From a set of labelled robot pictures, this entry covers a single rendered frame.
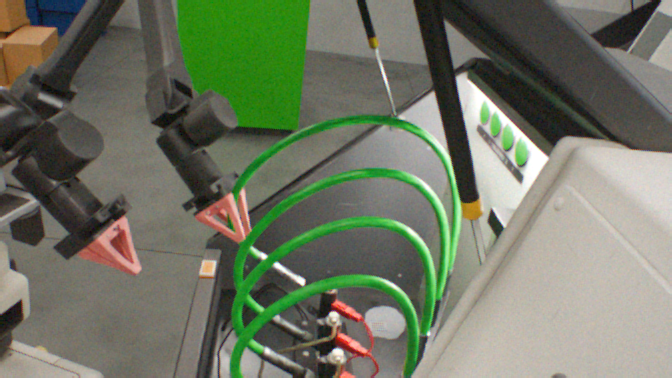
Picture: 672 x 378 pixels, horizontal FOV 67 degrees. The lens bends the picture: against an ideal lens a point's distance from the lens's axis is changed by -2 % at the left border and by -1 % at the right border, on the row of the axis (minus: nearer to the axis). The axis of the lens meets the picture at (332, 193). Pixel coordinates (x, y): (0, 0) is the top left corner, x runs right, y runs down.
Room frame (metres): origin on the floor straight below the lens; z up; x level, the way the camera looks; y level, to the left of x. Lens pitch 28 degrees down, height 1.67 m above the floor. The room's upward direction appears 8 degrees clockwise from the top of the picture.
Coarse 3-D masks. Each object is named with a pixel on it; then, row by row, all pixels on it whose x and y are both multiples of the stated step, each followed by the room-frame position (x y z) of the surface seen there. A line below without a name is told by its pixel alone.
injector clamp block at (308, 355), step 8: (296, 320) 0.75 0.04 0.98; (304, 320) 0.75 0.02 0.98; (312, 320) 0.76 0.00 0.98; (304, 328) 0.73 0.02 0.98; (312, 328) 0.74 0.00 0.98; (344, 328) 0.75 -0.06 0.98; (296, 344) 0.69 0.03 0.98; (296, 352) 0.67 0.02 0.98; (304, 352) 0.67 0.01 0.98; (312, 352) 0.68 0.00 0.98; (344, 352) 0.69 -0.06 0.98; (296, 360) 0.65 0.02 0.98; (304, 360) 0.65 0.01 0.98; (312, 360) 0.66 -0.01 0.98; (312, 368) 0.64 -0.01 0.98
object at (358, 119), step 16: (304, 128) 0.71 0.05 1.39; (320, 128) 0.70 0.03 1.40; (400, 128) 0.72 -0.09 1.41; (416, 128) 0.72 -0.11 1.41; (288, 144) 0.70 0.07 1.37; (432, 144) 0.72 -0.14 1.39; (256, 160) 0.70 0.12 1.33; (448, 160) 0.73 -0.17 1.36; (240, 176) 0.70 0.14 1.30; (448, 176) 0.73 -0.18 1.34; (240, 192) 0.69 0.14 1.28; (256, 256) 0.70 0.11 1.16; (448, 272) 0.73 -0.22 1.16
